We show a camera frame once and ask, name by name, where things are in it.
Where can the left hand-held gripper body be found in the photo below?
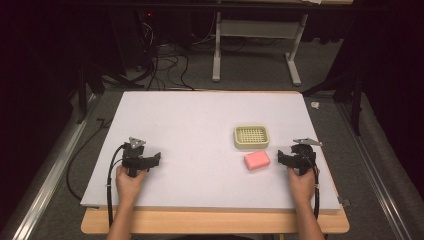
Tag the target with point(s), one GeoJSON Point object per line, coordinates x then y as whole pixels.
{"type": "Point", "coordinates": [132, 159]}

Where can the white foam board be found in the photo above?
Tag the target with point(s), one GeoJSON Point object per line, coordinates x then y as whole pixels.
{"type": "Point", "coordinates": [200, 133]}

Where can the dark computer tower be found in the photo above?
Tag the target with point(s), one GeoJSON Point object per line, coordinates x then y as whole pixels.
{"type": "Point", "coordinates": [133, 36]}

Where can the person's right hand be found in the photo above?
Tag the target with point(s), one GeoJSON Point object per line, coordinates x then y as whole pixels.
{"type": "Point", "coordinates": [301, 188]}

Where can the white metal desk frame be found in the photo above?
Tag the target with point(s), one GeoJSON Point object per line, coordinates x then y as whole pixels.
{"type": "Point", "coordinates": [260, 30]}

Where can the black metal stand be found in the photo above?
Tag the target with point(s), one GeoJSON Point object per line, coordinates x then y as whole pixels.
{"type": "Point", "coordinates": [83, 93]}
{"type": "Point", "coordinates": [353, 96]}

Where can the cream soap dish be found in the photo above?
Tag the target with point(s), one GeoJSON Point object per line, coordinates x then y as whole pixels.
{"type": "Point", "coordinates": [251, 136]}

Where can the wooden table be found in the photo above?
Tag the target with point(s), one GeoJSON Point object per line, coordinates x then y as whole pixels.
{"type": "Point", "coordinates": [206, 222]}

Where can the aluminium floor rail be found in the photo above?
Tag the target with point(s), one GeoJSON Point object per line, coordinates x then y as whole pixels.
{"type": "Point", "coordinates": [50, 186]}
{"type": "Point", "coordinates": [376, 180]}

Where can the small grey clip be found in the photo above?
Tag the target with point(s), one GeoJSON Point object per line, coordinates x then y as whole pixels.
{"type": "Point", "coordinates": [343, 201]}

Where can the person's left hand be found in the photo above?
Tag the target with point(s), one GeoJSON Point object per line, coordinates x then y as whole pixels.
{"type": "Point", "coordinates": [128, 185]}

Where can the pink soap bar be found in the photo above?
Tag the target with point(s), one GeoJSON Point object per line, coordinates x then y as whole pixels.
{"type": "Point", "coordinates": [257, 160]}

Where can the crumpled white paper scrap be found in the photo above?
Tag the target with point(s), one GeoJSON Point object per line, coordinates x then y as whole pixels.
{"type": "Point", "coordinates": [315, 105]}

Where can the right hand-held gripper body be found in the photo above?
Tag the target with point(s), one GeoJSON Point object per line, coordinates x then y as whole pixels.
{"type": "Point", "coordinates": [304, 156]}

